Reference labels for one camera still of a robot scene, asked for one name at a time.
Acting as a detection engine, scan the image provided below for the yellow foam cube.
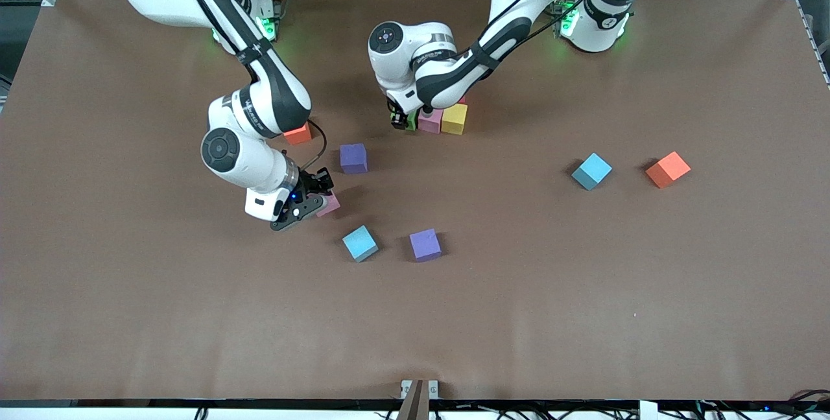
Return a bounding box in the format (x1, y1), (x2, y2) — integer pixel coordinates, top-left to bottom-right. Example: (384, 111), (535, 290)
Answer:
(441, 104), (468, 135)

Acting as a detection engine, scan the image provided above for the purple foam cube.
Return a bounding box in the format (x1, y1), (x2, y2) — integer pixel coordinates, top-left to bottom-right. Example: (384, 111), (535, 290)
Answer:
(409, 229), (443, 263)
(339, 143), (369, 175)

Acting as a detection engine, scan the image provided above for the blue foam cube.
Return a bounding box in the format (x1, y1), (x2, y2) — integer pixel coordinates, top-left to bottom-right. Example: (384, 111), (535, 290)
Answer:
(571, 152), (613, 191)
(342, 225), (380, 263)

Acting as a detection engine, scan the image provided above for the brown paper table cover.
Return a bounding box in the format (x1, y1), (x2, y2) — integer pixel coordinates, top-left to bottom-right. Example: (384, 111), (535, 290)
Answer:
(0, 0), (830, 403)

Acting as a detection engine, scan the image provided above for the brown wooden strip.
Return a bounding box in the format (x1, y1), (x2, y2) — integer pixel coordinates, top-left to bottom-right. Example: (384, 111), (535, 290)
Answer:
(396, 379), (431, 420)

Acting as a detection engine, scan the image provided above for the grey metal table bracket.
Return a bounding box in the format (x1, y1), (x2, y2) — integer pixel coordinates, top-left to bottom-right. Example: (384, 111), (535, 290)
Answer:
(400, 379), (440, 401)

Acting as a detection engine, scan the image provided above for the perforated aluminium side rail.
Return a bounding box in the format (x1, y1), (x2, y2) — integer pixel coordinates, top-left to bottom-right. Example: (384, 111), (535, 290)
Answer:
(794, 0), (830, 90)

